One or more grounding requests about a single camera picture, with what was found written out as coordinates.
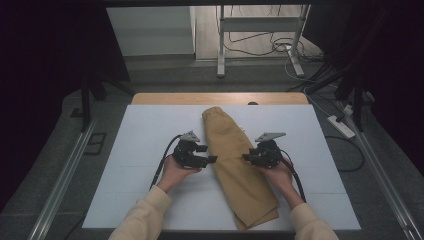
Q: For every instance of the aluminium floor rail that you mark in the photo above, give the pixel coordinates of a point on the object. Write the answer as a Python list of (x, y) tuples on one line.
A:
[(63, 180), (383, 173)]

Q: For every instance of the wooden table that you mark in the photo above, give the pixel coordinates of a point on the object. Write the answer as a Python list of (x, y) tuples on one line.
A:
[(200, 98)]

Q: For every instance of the white table mat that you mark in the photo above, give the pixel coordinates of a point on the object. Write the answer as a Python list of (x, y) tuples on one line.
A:
[(143, 133)]

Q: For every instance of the white power strip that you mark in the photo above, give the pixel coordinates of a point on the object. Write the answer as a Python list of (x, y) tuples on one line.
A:
[(340, 126)]

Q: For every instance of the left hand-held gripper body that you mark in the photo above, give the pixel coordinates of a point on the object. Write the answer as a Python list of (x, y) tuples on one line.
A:
[(185, 155)]

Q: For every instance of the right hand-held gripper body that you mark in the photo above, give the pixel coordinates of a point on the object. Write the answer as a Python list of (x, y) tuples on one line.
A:
[(270, 155)]

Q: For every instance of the person's right hand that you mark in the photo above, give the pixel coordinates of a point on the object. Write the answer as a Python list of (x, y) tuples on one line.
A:
[(283, 176)]

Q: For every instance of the white metal stand frame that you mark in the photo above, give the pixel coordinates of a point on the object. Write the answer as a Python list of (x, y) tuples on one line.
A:
[(256, 24)]

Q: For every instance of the tan children's pants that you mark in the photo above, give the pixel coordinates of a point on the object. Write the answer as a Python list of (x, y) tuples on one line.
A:
[(236, 173)]

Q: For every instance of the person's left hand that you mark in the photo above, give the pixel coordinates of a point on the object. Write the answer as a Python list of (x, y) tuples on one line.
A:
[(173, 175)]

